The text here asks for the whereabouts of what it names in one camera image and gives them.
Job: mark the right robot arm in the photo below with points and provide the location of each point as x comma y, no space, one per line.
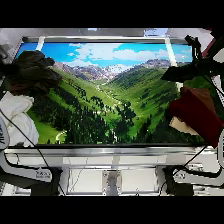
200,68

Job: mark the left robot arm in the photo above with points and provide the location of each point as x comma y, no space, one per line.
20,172

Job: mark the beige garment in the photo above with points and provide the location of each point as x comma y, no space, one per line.
181,126

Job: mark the dark brown garment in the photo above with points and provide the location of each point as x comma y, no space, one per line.
31,71

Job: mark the silver frame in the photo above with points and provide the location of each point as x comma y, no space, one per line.
113,151

